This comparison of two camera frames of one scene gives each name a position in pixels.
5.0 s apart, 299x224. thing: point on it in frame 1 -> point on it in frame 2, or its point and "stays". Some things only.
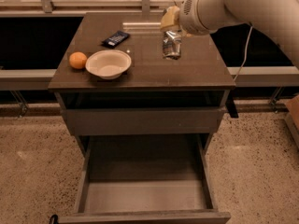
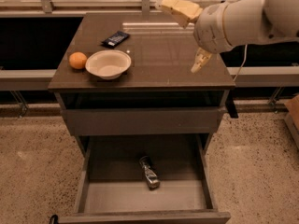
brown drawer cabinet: [142, 119] stays
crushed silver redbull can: [172, 43] -> [150, 173]
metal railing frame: [44, 79] stays
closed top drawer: [189, 121] stays
